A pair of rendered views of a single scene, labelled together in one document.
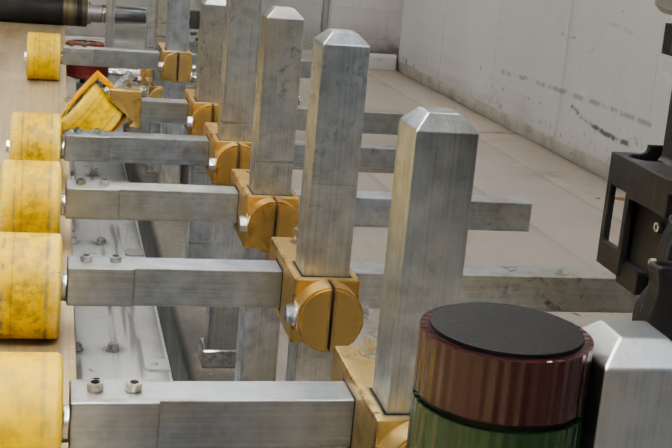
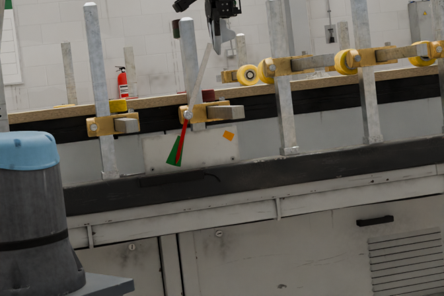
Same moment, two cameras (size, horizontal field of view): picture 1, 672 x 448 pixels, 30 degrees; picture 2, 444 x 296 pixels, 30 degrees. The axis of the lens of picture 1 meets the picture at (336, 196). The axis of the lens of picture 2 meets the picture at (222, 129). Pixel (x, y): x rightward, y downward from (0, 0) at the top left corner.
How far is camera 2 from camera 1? 243 cm
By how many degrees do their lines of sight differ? 90
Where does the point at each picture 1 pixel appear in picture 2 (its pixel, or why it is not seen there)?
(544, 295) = (402, 52)
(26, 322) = (338, 68)
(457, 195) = (269, 12)
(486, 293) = (394, 53)
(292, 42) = not seen: outside the picture
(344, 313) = (350, 57)
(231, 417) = not seen: hidden behind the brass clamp
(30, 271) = (338, 56)
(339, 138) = (353, 12)
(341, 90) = (352, 0)
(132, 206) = not seen: hidden behind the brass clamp
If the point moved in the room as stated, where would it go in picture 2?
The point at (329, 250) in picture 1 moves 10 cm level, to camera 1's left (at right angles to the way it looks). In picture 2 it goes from (357, 42) to (351, 43)
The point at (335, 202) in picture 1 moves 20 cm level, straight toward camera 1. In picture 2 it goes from (355, 29) to (285, 37)
